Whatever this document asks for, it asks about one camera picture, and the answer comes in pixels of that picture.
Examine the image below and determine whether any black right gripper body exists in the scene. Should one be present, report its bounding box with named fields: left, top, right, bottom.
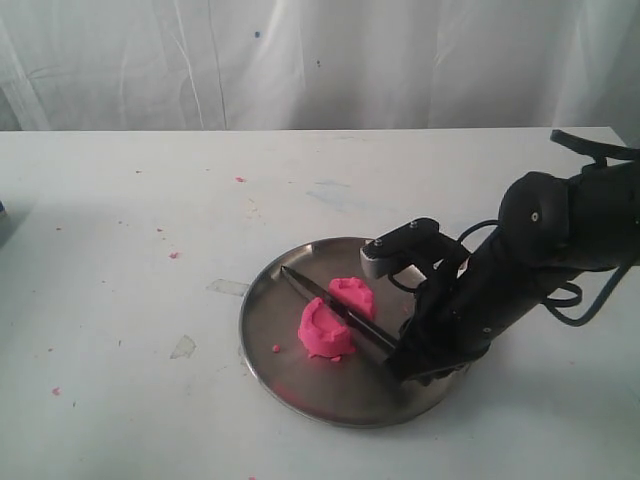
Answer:
left=399, top=234, right=565, bottom=364

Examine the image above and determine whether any black serrated knife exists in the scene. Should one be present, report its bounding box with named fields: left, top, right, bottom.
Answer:
left=280, top=265, right=398, bottom=355

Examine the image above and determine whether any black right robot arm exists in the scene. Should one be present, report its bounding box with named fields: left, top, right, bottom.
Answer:
left=386, top=163, right=639, bottom=381

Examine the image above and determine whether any round steel plate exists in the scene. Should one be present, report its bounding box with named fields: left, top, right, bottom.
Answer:
left=239, top=237, right=467, bottom=428

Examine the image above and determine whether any clear tape piece upper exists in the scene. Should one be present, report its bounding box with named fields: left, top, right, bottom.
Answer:
left=205, top=279, right=249, bottom=297

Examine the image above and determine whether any clear tape piece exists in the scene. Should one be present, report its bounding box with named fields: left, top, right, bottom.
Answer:
left=205, top=279, right=249, bottom=297
left=170, top=335, right=197, bottom=360

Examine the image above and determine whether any clear tape piece lower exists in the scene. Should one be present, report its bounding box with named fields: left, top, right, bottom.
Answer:
left=170, top=335, right=197, bottom=360

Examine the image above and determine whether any white backdrop curtain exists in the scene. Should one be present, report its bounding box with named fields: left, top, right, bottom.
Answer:
left=1, top=1, right=639, bottom=136

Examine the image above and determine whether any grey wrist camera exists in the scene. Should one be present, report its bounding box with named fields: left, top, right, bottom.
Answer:
left=360, top=217, right=440, bottom=279

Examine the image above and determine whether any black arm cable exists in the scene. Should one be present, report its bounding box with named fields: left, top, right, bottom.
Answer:
left=387, top=128, right=640, bottom=329

